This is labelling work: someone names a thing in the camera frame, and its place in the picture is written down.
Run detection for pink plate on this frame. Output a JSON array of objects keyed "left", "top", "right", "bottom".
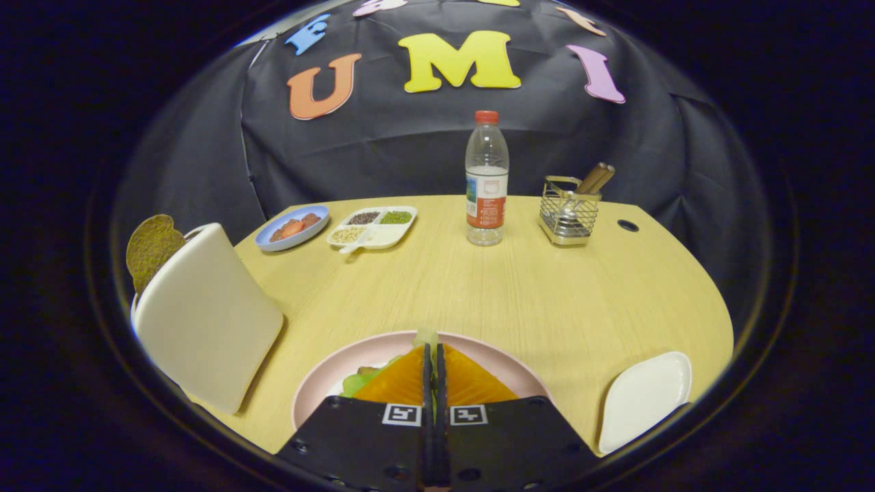
[{"left": 292, "top": 331, "right": 551, "bottom": 431}]

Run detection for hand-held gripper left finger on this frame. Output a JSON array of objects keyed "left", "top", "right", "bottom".
[{"left": 275, "top": 343, "right": 435, "bottom": 491}]

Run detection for brown and red food pieces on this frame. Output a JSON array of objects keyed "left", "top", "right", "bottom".
[{"left": 270, "top": 213, "right": 322, "bottom": 243}]

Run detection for brown toasted bread slice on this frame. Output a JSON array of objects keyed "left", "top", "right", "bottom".
[{"left": 126, "top": 215, "right": 186, "bottom": 296}]

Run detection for white divided tray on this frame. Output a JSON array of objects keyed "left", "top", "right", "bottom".
[{"left": 327, "top": 206, "right": 418, "bottom": 255}]

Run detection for wooden handled utensils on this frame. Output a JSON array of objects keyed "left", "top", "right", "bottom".
[{"left": 561, "top": 163, "right": 616, "bottom": 219}]

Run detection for white square plate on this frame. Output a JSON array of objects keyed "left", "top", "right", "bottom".
[{"left": 598, "top": 351, "right": 692, "bottom": 455}]

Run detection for metal wire utensil holder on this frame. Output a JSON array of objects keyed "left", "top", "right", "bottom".
[{"left": 538, "top": 176, "right": 602, "bottom": 247}]

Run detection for blue plate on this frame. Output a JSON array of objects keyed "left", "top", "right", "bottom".
[{"left": 255, "top": 205, "right": 330, "bottom": 252}]

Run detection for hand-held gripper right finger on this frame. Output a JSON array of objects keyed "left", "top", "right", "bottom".
[{"left": 435, "top": 343, "right": 599, "bottom": 491}]

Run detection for clear plastic bottle red cap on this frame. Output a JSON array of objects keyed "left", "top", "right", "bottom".
[{"left": 465, "top": 111, "right": 510, "bottom": 247}]

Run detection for green lettuce leaf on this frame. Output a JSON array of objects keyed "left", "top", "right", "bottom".
[{"left": 340, "top": 327, "right": 438, "bottom": 398}]

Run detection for white toaster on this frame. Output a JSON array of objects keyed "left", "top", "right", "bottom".
[{"left": 130, "top": 223, "right": 284, "bottom": 415}]

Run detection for black backdrop cloth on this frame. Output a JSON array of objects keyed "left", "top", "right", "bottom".
[{"left": 113, "top": 0, "right": 770, "bottom": 322}]

